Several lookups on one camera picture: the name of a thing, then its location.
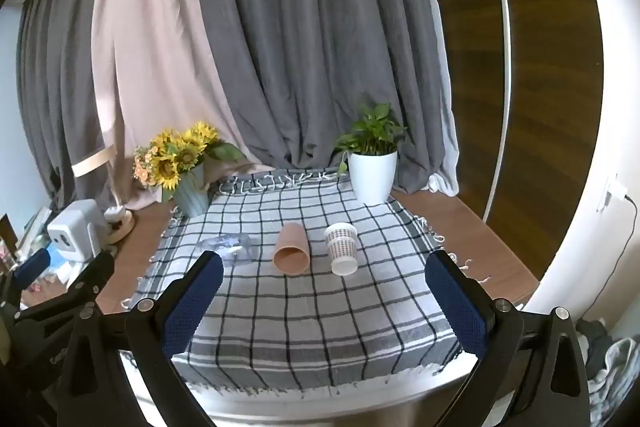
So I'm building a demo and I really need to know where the black cable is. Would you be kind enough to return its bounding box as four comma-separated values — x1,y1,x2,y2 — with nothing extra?
575,194,640,323

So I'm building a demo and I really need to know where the white cube device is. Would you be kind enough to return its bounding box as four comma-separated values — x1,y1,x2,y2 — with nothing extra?
46,200,108,263

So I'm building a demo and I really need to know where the green plant in white pot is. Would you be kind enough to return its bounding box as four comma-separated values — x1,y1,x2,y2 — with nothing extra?
332,103,408,204

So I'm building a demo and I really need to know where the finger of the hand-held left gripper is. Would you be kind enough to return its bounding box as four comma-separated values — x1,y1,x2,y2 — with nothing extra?
62,251,117,310
12,248,53,293

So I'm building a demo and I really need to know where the white patterned paper cup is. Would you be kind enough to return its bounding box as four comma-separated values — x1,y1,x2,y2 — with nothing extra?
324,222,358,277

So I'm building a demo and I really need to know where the heap of grey clothes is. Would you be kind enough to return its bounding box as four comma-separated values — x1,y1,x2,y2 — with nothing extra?
575,318,640,427

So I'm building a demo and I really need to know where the white wall charger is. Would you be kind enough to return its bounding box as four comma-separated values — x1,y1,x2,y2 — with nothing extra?
596,176,630,212

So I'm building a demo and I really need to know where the white sheer curtain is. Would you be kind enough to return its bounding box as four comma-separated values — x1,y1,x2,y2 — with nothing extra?
420,0,461,196

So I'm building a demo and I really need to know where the sunflower bouquet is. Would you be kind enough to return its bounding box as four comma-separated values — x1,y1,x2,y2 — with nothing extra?
132,121,246,204

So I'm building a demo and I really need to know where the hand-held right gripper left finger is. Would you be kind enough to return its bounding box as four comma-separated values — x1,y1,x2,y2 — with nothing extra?
62,250,226,427

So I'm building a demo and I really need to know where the green ribbed vase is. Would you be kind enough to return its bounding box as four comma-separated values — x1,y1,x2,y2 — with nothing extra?
172,164,211,218

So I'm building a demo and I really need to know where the brown paper cup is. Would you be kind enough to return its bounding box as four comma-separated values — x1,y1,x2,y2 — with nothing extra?
273,222,310,274

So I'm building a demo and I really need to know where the grey checked tablecloth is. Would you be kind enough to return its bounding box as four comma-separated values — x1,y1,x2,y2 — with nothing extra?
120,167,491,395

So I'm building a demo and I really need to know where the clear plastic cup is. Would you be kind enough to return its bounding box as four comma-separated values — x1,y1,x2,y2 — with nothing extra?
194,233,257,268

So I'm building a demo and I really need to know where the beige curtain tie-back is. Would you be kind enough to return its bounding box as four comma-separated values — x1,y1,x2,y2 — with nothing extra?
71,146,119,178

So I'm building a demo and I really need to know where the grey curtain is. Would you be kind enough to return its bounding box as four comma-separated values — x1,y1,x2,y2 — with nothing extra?
15,0,126,210
192,0,458,196

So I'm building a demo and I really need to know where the pink curtain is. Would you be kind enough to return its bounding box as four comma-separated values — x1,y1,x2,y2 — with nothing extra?
91,0,273,210

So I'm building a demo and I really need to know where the white curved pole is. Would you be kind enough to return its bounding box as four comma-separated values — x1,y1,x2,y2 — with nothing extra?
477,0,512,223

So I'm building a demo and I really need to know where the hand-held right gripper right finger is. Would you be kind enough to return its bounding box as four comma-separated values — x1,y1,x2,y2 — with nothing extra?
424,250,593,427

